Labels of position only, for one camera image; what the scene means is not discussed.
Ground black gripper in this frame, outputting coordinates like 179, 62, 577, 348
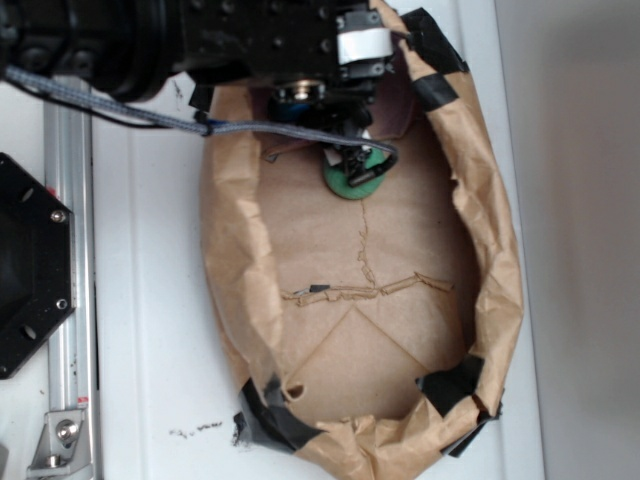
184, 0, 399, 136

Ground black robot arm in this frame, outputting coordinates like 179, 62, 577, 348
1, 1, 394, 136

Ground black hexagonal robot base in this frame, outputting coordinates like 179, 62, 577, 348
1, 154, 74, 380

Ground light green dimpled ball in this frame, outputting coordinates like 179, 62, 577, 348
323, 150, 385, 200

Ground brown paper bag tray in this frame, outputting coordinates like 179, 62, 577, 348
200, 1, 524, 479

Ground grey braided cable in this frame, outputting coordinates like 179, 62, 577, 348
3, 67, 400, 176

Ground aluminium extrusion rail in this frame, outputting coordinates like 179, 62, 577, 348
28, 104, 102, 479

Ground metal corner bracket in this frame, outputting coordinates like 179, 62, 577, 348
26, 409, 93, 479

